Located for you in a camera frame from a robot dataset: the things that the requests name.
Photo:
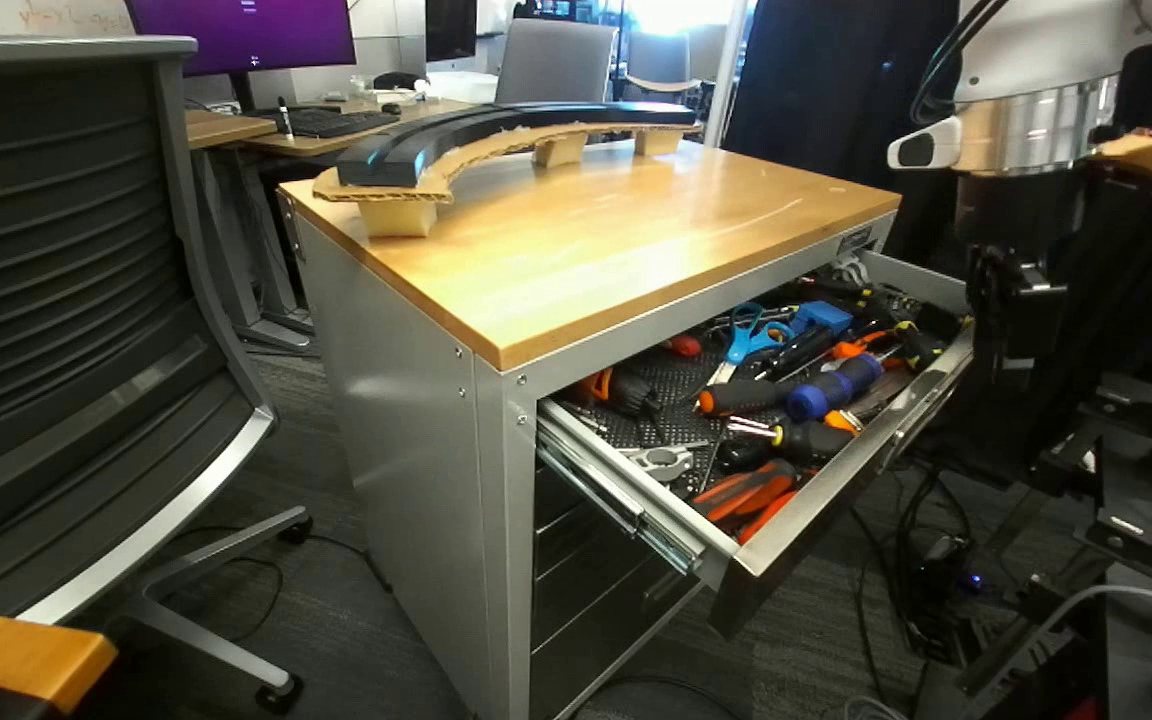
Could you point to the orange black hand tool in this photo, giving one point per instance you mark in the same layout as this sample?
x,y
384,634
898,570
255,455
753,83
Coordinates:
x,y
741,491

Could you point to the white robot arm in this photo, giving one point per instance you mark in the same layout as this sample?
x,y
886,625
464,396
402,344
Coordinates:
x,y
1043,52

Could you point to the grey metal tool drawer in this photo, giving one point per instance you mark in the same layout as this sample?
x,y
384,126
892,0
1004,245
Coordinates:
x,y
800,515

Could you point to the silver adjustable wrench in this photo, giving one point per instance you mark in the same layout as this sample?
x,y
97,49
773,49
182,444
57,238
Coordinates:
x,y
663,460

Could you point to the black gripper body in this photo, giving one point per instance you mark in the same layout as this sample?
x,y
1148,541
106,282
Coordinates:
x,y
1016,315

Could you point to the curved wood and black rail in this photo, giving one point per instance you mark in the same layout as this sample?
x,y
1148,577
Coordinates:
x,y
469,142

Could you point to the wooden armrest piece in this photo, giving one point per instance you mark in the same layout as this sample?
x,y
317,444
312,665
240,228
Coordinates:
x,y
8,652

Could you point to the black keyboard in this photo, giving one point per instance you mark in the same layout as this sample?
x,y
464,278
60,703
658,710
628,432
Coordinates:
x,y
337,121

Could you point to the blue rectangular block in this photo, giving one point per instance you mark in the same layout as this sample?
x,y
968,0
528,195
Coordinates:
x,y
818,321

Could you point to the purple screen monitor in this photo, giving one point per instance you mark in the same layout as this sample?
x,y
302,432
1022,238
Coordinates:
x,y
240,31

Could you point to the grey wood-topped tool cabinet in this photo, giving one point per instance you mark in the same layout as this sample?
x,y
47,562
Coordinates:
x,y
579,255

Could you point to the grey office chair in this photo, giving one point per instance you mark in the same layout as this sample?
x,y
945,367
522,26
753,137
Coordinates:
x,y
57,292

